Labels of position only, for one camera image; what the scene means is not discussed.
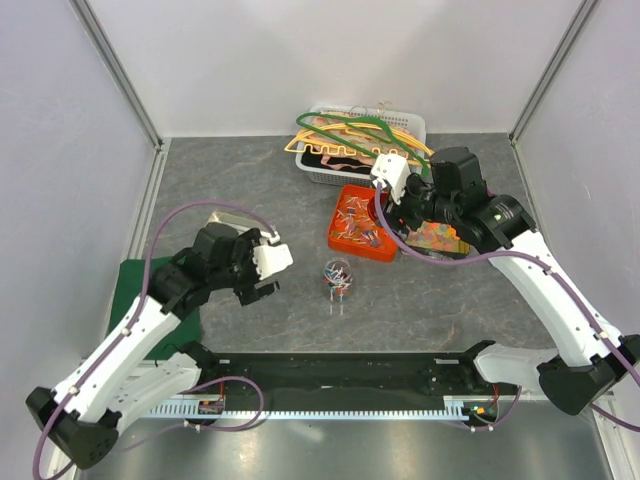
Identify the gold tin of gummies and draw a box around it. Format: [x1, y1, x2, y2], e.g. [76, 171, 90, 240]
[398, 221, 471, 260]

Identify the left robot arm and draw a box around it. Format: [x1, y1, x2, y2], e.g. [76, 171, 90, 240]
[26, 222, 293, 469]

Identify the orange clothes hanger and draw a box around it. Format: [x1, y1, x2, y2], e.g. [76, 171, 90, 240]
[283, 127, 426, 169]

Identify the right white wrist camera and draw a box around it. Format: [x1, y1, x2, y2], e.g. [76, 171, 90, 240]
[370, 153, 411, 205]

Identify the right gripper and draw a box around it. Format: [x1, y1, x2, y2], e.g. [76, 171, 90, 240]
[375, 172, 459, 241]

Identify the gold tin of candies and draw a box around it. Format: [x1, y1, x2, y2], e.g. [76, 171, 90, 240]
[207, 211, 263, 234]

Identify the grey cable duct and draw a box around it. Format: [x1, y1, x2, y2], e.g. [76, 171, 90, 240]
[142, 396, 497, 421]

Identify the clear glass jar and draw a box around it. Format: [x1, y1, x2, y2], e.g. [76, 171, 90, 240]
[323, 257, 353, 316]

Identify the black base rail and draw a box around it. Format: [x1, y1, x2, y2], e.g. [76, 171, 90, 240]
[185, 342, 517, 398]

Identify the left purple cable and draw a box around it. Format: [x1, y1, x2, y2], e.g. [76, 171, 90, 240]
[32, 199, 281, 480]

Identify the red jar lid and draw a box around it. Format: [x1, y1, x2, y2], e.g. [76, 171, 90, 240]
[367, 199, 379, 224]

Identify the white plastic basket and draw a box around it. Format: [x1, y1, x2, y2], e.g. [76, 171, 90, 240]
[284, 106, 433, 186]

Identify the green cloth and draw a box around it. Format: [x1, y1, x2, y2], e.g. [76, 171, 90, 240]
[107, 259, 203, 360]

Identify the floral pink cloth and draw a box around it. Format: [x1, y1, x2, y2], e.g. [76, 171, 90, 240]
[297, 111, 424, 166]

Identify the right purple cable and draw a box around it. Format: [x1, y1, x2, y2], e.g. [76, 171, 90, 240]
[374, 182, 640, 434]

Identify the purple cable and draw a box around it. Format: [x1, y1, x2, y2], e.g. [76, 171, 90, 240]
[374, 182, 640, 434]
[32, 199, 281, 480]

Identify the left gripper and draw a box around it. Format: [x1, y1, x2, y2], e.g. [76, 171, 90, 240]
[209, 229, 280, 306]

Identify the green clothes hanger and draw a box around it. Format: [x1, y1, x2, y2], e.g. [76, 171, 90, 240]
[284, 111, 433, 175]

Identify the yellow clothes hanger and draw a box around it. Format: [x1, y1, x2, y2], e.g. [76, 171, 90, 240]
[294, 118, 442, 170]

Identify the black garment in basket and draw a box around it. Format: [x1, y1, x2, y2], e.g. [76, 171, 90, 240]
[301, 151, 371, 175]

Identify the orange tray of lollipops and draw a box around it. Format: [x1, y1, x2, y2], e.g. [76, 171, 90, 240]
[327, 185, 398, 263]

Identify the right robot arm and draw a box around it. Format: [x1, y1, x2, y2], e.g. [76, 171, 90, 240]
[383, 147, 639, 415]

